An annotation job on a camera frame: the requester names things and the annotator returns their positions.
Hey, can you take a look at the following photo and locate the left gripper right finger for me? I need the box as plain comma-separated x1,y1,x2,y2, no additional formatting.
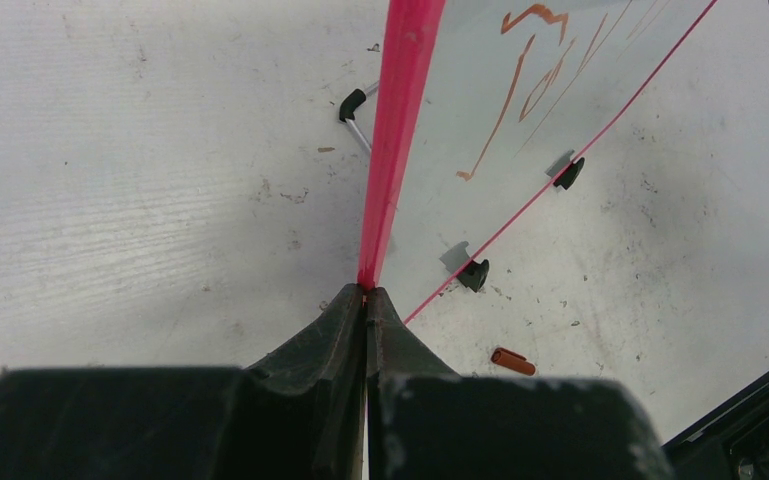
366,288,673,479

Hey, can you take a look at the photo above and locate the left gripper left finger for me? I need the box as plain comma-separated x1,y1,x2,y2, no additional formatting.
0,284,365,479

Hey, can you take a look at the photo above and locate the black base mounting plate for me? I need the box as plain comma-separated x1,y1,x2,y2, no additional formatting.
663,371,769,479

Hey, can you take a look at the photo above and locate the pink framed whiteboard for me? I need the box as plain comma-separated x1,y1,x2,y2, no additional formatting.
340,1,711,320

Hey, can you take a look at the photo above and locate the red marker cap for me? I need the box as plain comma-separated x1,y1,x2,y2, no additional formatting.
490,347,537,376

